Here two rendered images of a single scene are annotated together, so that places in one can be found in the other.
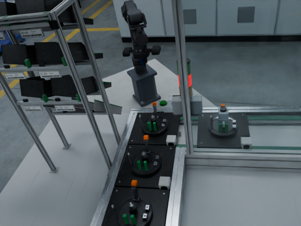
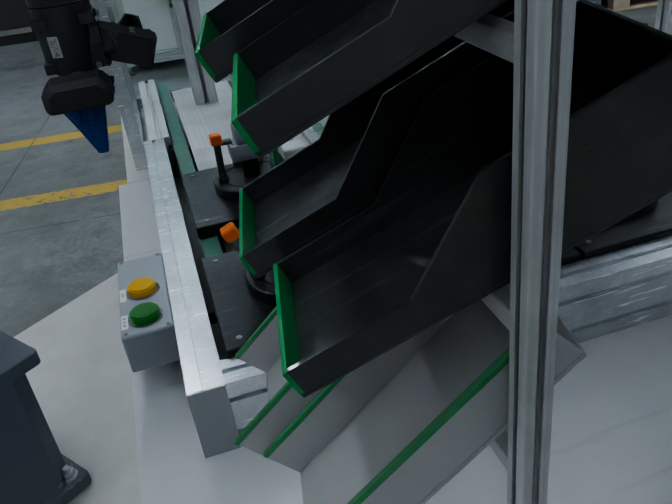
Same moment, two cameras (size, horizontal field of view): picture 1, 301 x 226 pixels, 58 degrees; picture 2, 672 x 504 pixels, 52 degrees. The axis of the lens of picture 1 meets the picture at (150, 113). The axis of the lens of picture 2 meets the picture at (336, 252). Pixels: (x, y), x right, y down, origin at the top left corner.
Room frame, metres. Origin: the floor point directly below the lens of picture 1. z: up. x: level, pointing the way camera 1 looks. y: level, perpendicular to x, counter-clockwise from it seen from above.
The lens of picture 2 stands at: (1.40, 0.72, 1.48)
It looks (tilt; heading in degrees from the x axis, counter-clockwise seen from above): 30 degrees down; 240
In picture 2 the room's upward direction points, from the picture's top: 8 degrees counter-clockwise
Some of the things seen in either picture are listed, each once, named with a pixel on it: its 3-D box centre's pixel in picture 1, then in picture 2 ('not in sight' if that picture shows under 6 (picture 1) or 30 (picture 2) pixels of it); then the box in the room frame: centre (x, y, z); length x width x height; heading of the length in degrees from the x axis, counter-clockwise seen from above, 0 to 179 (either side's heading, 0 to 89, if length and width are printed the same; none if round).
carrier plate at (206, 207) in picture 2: not in sight; (255, 188); (0.94, -0.33, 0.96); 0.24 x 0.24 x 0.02; 73
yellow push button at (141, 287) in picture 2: not in sight; (142, 289); (1.22, -0.15, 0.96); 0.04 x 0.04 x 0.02
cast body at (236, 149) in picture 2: not in sight; (251, 135); (0.93, -0.33, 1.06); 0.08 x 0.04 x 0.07; 163
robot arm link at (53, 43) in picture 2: (140, 45); (71, 45); (1.24, -0.02, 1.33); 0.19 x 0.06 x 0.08; 73
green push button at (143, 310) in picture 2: (163, 103); (145, 316); (1.24, -0.08, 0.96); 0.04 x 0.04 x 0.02
